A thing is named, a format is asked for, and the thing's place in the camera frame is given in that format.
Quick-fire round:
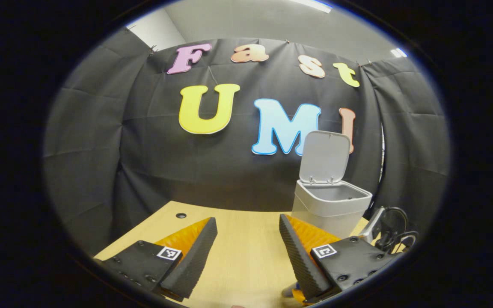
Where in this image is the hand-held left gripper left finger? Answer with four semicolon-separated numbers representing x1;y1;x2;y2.
94;217;218;301

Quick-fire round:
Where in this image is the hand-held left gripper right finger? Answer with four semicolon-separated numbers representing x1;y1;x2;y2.
279;213;397;302

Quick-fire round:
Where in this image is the white desktop garbage bin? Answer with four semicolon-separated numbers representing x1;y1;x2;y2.
291;130;373;239

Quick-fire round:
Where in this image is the wooden desktop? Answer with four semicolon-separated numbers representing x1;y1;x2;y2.
95;200;405;308

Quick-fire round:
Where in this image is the black backdrop cloth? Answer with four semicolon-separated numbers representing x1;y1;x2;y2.
43;27;450;257

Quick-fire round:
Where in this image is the long ceiling light panel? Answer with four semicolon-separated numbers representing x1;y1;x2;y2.
289;0;333;13

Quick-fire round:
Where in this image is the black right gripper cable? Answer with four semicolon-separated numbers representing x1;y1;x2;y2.
383;207;420;253

